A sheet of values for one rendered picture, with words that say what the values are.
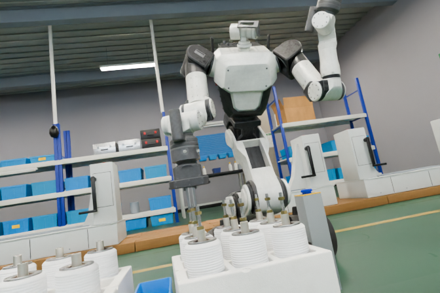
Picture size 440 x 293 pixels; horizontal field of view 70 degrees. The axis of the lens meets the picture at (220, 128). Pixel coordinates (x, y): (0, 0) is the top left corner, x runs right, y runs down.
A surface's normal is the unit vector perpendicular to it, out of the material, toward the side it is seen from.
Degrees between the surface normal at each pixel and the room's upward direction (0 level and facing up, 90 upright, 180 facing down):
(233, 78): 127
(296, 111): 90
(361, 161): 90
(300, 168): 90
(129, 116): 90
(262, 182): 54
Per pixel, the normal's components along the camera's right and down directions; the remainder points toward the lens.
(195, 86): -0.25, -0.41
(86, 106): 0.15, -0.22
